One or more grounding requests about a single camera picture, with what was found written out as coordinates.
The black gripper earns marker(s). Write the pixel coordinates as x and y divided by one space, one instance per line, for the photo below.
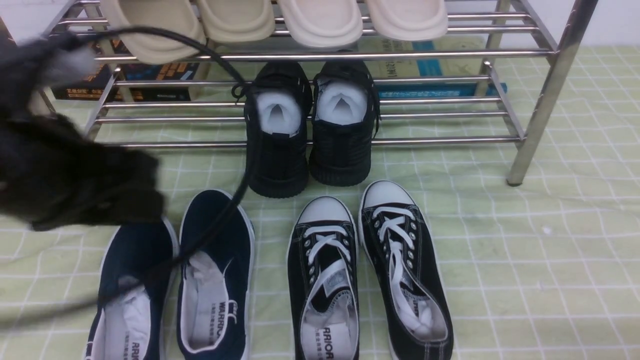
51 174

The navy slip-on shoe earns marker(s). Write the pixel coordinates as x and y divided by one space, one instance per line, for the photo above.
130 327
212 321

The black sneaker on rack left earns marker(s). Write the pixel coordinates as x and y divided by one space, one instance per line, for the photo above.
277 105

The black sneaker on rack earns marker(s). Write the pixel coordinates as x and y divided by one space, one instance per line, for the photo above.
277 105
346 117

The black sneaker on rack right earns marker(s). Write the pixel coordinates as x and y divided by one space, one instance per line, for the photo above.
346 117

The silver metal shoe rack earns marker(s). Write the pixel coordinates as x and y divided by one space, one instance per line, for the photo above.
243 68

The black orange book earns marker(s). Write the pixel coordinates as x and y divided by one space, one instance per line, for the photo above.
91 88

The black canvas laced shoe left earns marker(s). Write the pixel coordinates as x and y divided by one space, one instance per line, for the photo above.
321 263

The black canvas laced shoe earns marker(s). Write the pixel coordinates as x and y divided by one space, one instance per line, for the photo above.
321 263
397 242

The cream slipper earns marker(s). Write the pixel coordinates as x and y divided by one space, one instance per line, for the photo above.
409 20
322 23

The cream slipper far right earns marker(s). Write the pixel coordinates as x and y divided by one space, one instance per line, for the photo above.
409 20

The black canvas laced shoe right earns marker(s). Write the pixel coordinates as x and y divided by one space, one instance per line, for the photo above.
397 242

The blue beige book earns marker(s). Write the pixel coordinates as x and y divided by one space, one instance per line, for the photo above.
416 78

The green checkered tablecloth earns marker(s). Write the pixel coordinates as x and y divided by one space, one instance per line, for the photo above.
548 270

